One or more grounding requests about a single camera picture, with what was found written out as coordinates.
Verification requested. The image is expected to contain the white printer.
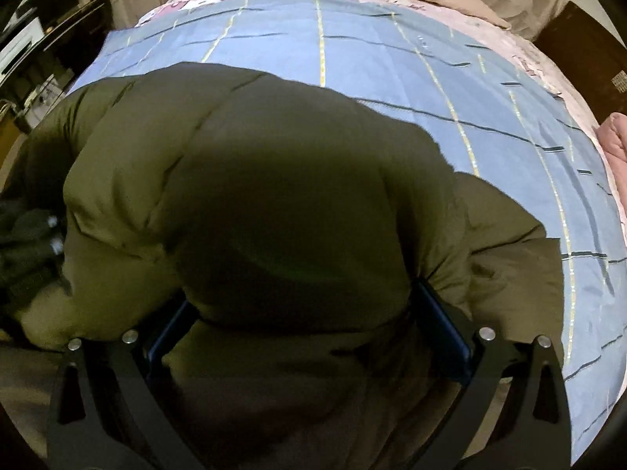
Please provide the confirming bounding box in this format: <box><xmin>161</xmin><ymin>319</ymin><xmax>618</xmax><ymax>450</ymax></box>
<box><xmin>0</xmin><ymin>17</ymin><xmax>46</xmax><ymax>79</ymax></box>

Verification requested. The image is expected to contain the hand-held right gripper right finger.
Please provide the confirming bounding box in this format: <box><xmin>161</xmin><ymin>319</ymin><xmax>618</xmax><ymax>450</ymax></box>
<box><xmin>414</xmin><ymin>279</ymin><xmax>573</xmax><ymax>470</ymax></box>

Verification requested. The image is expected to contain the pink cartoon print bed sheet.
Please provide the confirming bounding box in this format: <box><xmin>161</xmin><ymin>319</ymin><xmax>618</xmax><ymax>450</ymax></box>
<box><xmin>134</xmin><ymin>0</ymin><xmax>627</xmax><ymax>236</ymax></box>

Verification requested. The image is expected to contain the dark wooden headboard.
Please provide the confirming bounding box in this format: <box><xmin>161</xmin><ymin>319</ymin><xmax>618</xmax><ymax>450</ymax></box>
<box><xmin>536</xmin><ymin>0</ymin><xmax>627</xmax><ymax>123</ymax></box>

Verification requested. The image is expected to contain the dark furniture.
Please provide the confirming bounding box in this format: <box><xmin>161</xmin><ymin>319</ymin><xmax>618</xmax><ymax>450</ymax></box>
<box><xmin>44</xmin><ymin>0</ymin><xmax>114</xmax><ymax>75</ymax></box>

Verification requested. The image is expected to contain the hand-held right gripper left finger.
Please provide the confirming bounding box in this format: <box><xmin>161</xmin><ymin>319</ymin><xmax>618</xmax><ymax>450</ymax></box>
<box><xmin>46</xmin><ymin>298</ymin><xmax>211</xmax><ymax>470</ymax></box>

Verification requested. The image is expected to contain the black monitor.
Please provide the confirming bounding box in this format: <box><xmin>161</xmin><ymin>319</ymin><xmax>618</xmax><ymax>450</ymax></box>
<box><xmin>20</xmin><ymin>0</ymin><xmax>79</xmax><ymax>30</ymax></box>

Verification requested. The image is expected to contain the folded pink quilt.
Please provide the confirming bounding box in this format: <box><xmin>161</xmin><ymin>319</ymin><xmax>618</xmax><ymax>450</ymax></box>
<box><xmin>593</xmin><ymin>112</ymin><xmax>627</xmax><ymax>165</ymax></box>

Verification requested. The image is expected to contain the olive green hooded padded jacket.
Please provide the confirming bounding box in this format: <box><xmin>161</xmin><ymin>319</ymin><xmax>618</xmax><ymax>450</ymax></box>
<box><xmin>0</xmin><ymin>62</ymin><xmax>565</xmax><ymax>470</ymax></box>

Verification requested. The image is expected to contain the blue checked blanket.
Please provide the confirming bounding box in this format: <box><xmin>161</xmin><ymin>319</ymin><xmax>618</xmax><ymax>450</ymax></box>
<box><xmin>66</xmin><ymin>0</ymin><xmax>627</xmax><ymax>466</ymax></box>

